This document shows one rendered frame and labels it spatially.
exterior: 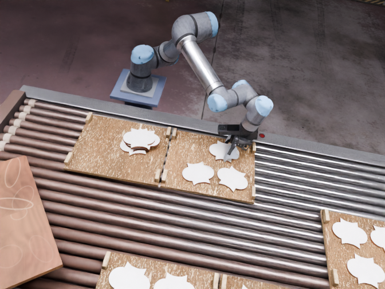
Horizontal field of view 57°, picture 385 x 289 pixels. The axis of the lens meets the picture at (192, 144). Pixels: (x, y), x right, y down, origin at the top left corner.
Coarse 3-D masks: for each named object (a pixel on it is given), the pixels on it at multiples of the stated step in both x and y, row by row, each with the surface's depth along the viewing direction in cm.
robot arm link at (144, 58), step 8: (136, 48) 189; (144, 48) 189; (152, 48) 193; (136, 56) 186; (144, 56) 185; (152, 56) 188; (136, 64) 188; (144, 64) 188; (152, 64) 191; (136, 72) 192; (144, 72) 192
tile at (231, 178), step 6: (222, 168) 161; (222, 174) 158; (228, 174) 159; (234, 174) 159; (240, 174) 160; (222, 180) 156; (228, 180) 156; (234, 180) 157; (240, 180) 157; (246, 180) 158; (228, 186) 154; (234, 186) 155; (240, 186) 155; (246, 186) 155
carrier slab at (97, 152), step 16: (96, 128) 169; (112, 128) 170; (128, 128) 172; (144, 128) 173; (160, 128) 174; (80, 144) 161; (96, 144) 162; (112, 144) 163; (160, 144) 167; (80, 160) 155; (96, 160) 156; (112, 160) 157; (128, 160) 158; (144, 160) 160; (160, 160) 161; (112, 176) 151; (128, 176) 152; (144, 176) 153
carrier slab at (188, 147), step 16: (176, 144) 169; (192, 144) 170; (208, 144) 171; (176, 160) 162; (192, 160) 163; (208, 160) 164; (240, 160) 167; (176, 176) 156; (192, 192) 152; (208, 192) 152; (224, 192) 153; (240, 192) 154
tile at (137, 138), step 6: (132, 132) 164; (138, 132) 164; (144, 132) 165; (150, 132) 165; (126, 138) 161; (132, 138) 161; (138, 138) 162; (144, 138) 162; (150, 138) 163; (132, 144) 159; (138, 144) 159; (144, 144) 160; (150, 144) 161
